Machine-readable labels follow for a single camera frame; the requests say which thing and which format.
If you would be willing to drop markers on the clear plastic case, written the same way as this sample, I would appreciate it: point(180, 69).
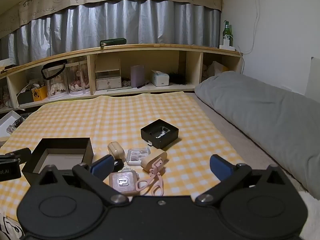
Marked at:
point(137, 156)

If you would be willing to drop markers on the black feathery item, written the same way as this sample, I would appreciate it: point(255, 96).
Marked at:
point(178, 78)

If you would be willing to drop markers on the white tissue box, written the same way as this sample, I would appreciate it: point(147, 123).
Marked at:
point(160, 78)

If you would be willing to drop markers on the white printed bag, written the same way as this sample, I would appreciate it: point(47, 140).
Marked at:
point(8, 227)

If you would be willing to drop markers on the yellow checked mat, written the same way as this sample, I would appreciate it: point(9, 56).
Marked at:
point(120, 115)

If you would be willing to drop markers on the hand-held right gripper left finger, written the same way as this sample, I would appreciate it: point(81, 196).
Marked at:
point(101, 167)

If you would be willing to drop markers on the green glass bottle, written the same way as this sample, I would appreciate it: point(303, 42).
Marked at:
point(227, 30)

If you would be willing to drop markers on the white power strip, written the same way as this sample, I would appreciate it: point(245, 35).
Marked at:
point(227, 45)

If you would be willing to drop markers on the large black box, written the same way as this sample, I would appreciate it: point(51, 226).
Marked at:
point(60, 146)

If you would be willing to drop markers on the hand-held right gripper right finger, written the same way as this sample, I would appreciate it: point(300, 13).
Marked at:
point(220, 167)

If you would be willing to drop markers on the paper bag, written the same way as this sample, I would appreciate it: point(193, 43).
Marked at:
point(217, 67)

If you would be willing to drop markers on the wooden drawer organizer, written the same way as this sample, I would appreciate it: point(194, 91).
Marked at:
point(108, 80)

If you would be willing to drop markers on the grey pillow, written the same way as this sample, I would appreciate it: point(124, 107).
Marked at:
point(262, 115)

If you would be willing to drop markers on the pink square compact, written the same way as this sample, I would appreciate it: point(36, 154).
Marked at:
point(123, 183)

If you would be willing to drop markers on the black headband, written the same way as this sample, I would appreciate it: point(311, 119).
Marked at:
point(53, 64)

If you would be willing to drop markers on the dark box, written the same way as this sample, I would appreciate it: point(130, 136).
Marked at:
point(25, 97)

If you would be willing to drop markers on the black pen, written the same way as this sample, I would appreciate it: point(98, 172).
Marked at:
point(143, 85)

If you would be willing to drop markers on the yellow box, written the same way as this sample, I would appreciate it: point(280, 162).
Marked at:
point(40, 93)

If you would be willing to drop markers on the dark green tube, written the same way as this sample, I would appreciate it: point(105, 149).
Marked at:
point(113, 42)

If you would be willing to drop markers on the pink eyelash curler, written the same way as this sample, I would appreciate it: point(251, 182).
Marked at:
point(157, 182)

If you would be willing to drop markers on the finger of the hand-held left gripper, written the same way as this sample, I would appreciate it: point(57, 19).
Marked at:
point(22, 154)

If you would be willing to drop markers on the wooden shelf unit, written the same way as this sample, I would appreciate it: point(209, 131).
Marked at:
point(155, 48)

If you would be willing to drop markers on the grey curtain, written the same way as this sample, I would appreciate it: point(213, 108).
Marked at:
point(120, 22)

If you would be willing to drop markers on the black round jar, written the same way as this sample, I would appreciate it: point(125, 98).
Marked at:
point(118, 164)

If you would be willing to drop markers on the clear container of shells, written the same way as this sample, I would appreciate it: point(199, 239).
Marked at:
point(78, 80)
point(57, 85)

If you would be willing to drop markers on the beige earbud case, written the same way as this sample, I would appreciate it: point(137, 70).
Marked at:
point(114, 150)

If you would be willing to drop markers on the small black box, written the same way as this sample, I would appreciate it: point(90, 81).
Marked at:
point(163, 140)

